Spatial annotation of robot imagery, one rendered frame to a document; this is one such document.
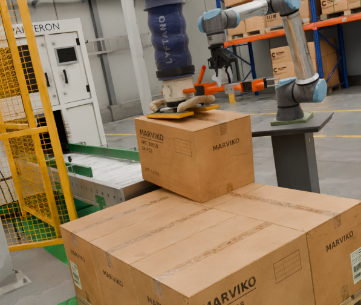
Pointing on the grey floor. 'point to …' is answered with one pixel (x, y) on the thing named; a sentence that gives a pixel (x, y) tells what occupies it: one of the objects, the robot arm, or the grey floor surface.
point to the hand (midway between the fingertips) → (225, 83)
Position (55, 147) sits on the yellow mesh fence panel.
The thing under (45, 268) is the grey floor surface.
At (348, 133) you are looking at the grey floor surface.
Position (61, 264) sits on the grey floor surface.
